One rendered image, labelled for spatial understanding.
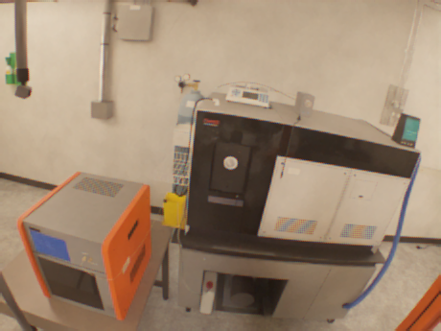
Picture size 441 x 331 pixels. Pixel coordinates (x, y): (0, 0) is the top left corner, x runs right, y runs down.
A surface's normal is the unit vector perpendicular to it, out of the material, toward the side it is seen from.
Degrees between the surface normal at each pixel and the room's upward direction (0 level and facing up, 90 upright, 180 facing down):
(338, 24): 90
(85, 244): 90
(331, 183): 90
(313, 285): 90
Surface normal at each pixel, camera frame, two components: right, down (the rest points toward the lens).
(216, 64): -0.05, 0.38
